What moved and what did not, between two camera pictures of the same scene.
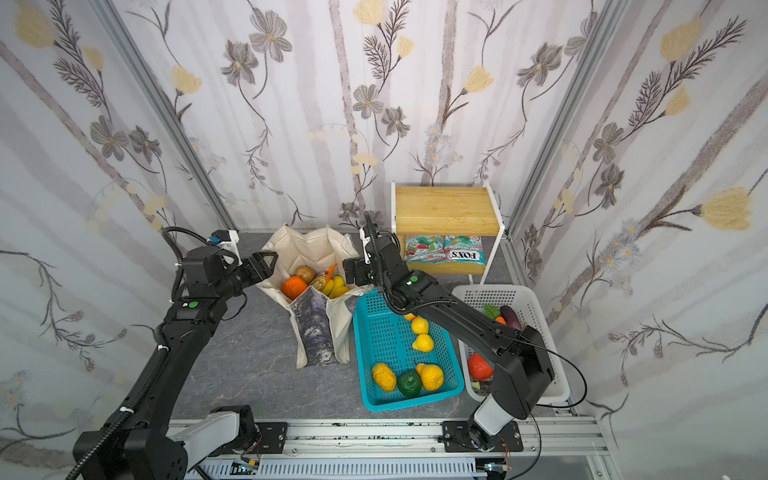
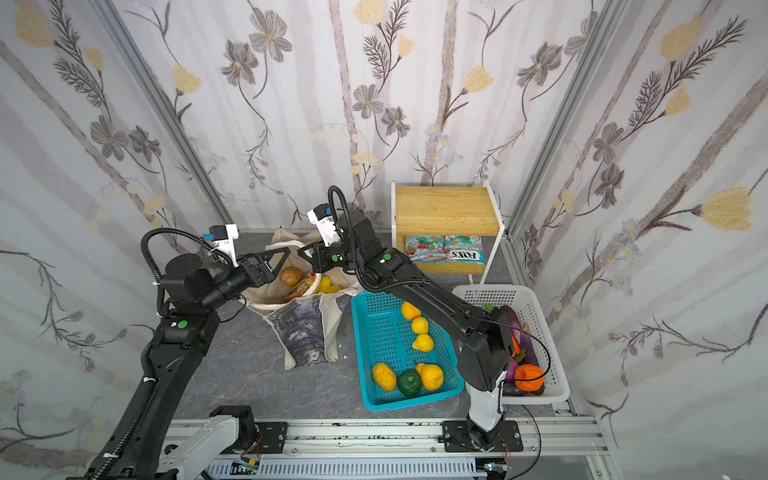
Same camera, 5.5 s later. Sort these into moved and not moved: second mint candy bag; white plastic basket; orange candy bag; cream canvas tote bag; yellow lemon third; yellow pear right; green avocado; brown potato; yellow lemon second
Moved: orange candy bag; brown potato; cream canvas tote bag
Not moved: yellow pear right; yellow lemon third; green avocado; white plastic basket; yellow lemon second; second mint candy bag
